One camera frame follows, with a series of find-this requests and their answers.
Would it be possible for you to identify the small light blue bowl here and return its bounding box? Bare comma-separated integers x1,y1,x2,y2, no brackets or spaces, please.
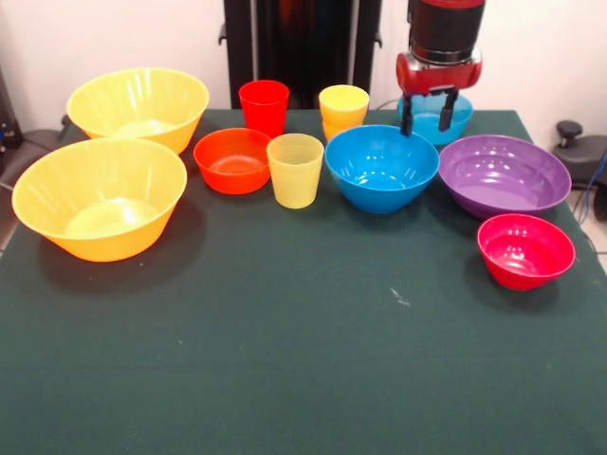
396,93,474,147

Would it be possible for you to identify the black wheeled floor base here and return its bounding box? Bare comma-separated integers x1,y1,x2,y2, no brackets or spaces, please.
0,70,70,157
552,120,607,191

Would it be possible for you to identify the small pink bowl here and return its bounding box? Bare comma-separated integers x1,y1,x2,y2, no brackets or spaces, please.
476,213,578,292

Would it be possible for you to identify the small red-orange bowl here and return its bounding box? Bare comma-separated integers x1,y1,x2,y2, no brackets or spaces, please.
193,127,274,195

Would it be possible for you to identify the purple bowl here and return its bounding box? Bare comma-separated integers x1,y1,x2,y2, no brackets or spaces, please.
437,134,573,220

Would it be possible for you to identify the tangle of cables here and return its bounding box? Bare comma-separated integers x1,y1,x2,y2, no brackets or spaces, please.
573,151,607,228

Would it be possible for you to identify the yellow cup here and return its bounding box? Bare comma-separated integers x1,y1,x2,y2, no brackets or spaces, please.
318,84,371,127

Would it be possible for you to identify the dark green table cloth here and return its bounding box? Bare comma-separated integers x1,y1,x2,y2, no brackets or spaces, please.
0,108,607,455

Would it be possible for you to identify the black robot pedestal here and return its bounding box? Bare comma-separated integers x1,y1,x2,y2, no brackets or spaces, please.
218,0,384,111

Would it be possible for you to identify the red cup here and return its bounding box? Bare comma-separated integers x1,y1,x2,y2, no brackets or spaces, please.
238,80,290,139

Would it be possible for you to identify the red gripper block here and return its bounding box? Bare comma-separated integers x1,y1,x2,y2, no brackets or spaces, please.
395,48,484,138

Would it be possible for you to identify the yellow-green cup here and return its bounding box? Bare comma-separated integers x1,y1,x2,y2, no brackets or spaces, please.
266,133,325,209

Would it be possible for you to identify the large orange bowl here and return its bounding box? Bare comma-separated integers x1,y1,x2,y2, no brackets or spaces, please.
65,66,211,155
11,137,189,263

